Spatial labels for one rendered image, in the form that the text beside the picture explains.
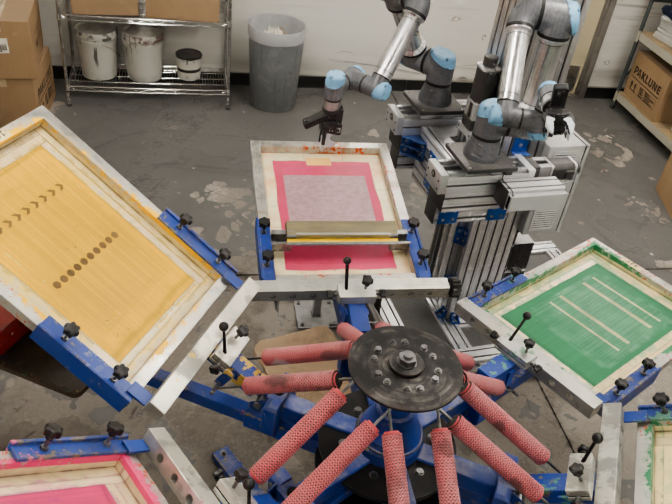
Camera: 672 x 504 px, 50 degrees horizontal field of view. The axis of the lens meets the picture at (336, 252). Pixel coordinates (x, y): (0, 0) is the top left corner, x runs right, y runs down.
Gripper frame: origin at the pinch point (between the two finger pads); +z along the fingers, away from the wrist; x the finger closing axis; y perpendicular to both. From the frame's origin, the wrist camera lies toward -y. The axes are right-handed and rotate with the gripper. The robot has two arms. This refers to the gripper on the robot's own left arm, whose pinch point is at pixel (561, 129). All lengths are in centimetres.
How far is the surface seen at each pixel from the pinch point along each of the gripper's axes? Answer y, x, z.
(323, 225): 44, 76, -6
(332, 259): 56, 72, -2
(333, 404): 36, 59, 85
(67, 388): 54, 140, 72
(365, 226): 46, 61, -10
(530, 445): 53, 9, 78
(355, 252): 57, 64, -7
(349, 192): 51, 70, -40
